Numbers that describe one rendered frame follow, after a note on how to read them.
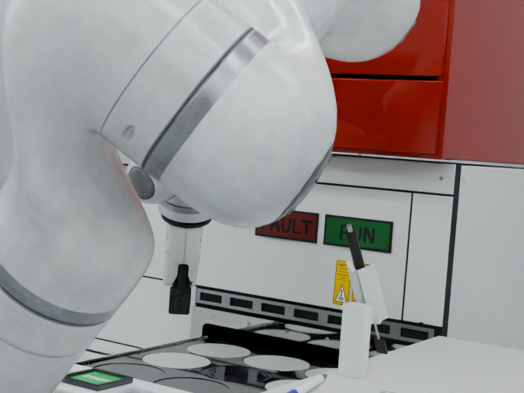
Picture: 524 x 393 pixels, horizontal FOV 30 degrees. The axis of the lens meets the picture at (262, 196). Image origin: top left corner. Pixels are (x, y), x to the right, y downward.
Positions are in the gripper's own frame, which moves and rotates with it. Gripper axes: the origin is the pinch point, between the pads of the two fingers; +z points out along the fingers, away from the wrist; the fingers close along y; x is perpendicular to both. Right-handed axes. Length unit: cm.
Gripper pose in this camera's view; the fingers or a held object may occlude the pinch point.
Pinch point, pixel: (179, 300)
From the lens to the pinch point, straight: 150.1
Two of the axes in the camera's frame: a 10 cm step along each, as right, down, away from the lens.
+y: 0.6, 4.7, -8.8
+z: -1.1, 8.8, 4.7
